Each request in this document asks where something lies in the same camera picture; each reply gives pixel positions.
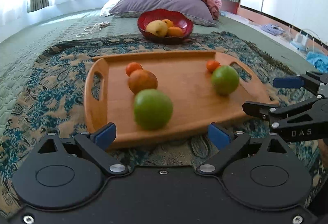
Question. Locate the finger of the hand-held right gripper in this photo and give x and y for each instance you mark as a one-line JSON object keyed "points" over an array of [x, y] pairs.
{"points": [[287, 82], [256, 108]]}

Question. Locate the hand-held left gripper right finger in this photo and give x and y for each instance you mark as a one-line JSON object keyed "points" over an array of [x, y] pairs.
{"points": [[219, 135]]}

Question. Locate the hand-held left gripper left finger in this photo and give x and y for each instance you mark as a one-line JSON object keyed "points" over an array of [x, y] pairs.
{"points": [[105, 134]]}

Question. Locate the small green apple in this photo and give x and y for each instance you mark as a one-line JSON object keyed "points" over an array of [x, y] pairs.
{"points": [[225, 80]]}

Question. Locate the wooden tray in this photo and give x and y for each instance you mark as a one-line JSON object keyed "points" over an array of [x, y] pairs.
{"points": [[184, 101]]}

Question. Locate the large green apple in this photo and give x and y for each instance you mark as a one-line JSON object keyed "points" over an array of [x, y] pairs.
{"points": [[153, 108]]}

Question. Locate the small tangerine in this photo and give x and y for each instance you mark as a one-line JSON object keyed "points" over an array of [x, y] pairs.
{"points": [[212, 64], [133, 68]]}

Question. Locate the large orange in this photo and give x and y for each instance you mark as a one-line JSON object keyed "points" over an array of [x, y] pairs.
{"points": [[142, 82]]}

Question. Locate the light blue cloth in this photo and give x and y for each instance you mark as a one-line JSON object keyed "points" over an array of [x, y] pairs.
{"points": [[317, 60]]}

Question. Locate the white power adapter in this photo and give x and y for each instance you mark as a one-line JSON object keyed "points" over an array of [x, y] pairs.
{"points": [[299, 38]]}

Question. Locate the blue patterned blanket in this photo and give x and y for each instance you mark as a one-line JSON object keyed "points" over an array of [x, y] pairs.
{"points": [[51, 73]]}

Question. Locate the dark red box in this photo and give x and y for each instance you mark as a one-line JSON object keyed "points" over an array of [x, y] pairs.
{"points": [[228, 5]]}

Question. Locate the red bowl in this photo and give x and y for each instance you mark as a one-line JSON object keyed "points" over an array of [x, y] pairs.
{"points": [[185, 23]]}

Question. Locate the small orange fruit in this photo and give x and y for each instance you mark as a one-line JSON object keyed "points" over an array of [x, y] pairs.
{"points": [[175, 31], [168, 22]]}

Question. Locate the yellow pear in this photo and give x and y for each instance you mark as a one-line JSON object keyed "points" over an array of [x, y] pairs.
{"points": [[156, 28]]}

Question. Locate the green quilt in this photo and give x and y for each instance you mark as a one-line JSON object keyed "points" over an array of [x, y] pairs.
{"points": [[51, 27]]}

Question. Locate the white pillow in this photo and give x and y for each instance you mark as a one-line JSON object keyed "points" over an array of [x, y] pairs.
{"points": [[110, 5]]}

